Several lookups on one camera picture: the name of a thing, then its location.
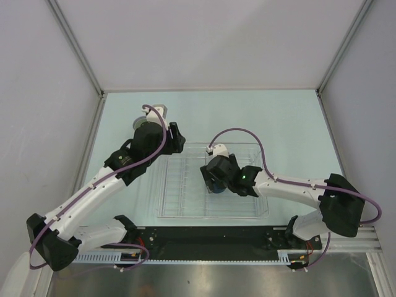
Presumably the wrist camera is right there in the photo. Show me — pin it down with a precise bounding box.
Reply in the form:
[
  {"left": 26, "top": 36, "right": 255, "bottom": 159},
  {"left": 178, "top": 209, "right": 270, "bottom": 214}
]
[
  {"left": 205, "top": 144, "right": 229, "bottom": 158},
  {"left": 142, "top": 105, "right": 168, "bottom": 124}
]

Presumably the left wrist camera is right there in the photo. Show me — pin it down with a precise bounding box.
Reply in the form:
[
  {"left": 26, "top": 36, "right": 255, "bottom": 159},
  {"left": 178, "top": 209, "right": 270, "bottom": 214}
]
[{"left": 142, "top": 105, "right": 168, "bottom": 124}]

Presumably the lavender plastic cup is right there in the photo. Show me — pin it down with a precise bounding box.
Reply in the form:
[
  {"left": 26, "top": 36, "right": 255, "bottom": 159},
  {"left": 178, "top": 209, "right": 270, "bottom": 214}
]
[{"left": 133, "top": 116, "right": 146, "bottom": 130}]

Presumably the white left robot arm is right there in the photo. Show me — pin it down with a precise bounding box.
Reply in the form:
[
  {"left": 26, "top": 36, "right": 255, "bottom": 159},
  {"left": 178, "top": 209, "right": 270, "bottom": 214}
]
[{"left": 27, "top": 122, "right": 186, "bottom": 272}]

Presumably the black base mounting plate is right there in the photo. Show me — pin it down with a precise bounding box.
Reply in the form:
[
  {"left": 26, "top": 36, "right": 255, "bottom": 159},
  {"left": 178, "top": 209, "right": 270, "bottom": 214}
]
[{"left": 101, "top": 225, "right": 322, "bottom": 262}]

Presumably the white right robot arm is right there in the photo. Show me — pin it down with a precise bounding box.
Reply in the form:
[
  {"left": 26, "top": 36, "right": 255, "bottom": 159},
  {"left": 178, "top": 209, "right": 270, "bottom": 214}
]
[{"left": 200, "top": 154, "right": 364, "bottom": 248}]

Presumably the aluminium frame post right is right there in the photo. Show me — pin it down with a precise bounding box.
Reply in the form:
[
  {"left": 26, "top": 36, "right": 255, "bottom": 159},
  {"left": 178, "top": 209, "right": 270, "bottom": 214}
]
[{"left": 316, "top": 0, "right": 376, "bottom": 97}]

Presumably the clear plastic dish rack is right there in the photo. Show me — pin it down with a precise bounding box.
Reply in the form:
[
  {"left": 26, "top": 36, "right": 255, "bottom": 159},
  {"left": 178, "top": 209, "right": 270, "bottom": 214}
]
[{"left": 157, "top": 142, "right": 269, "bottom": 220}]

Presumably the aluminium frame post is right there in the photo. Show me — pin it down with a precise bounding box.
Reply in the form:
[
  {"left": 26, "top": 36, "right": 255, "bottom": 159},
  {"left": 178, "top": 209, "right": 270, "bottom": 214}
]
[
  {"left": 316, "top": 0, "right": 376, "bottom": 97},
  {"left": 45, "top": 0, "right": 104, "bottom": 98}
]

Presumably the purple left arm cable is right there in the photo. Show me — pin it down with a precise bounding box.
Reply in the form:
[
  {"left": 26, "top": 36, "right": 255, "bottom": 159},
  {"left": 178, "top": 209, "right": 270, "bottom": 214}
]
[{"left": 28, "top": 105, "right": 170, "bottom": 270}]

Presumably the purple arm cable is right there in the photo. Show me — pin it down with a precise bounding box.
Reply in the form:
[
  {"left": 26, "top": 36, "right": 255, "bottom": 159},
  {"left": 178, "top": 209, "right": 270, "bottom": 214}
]
[
  {"left": 206, "top": 127, "right": 383, "bottom": 225},
  {"left": 28, "top": 105, "right": 170, "bottom": 270}
]

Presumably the blue ceramic mug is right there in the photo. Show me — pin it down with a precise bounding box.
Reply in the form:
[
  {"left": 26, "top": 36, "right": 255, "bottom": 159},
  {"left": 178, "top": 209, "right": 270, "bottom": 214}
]
[{"left": 210, "top": 183, "right": 226, "bottom": 194}]

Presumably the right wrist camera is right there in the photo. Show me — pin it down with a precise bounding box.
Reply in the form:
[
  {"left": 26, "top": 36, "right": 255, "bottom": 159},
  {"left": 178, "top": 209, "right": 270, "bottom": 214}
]
[{"left": 205, "top": 144, "right": 229, "bottom": 158}]

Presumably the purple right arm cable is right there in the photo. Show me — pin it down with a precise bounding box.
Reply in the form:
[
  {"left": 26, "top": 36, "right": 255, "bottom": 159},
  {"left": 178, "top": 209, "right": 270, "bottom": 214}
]
[{"left": 206, "top": 127, "right": 383, "bottom": 225}]

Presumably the white slotted cable duct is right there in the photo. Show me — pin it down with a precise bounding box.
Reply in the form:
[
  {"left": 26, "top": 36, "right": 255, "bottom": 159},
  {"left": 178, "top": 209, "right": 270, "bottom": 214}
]
[{"left": 73, "top": 251, "right": 306, "bottom": 265}]

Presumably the aluminium frame post left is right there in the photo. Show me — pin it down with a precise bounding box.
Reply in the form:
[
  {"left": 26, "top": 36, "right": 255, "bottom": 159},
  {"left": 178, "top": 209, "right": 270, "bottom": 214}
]
[{"left": 45, "top": 0, "right": 104, "bottom": 98}]

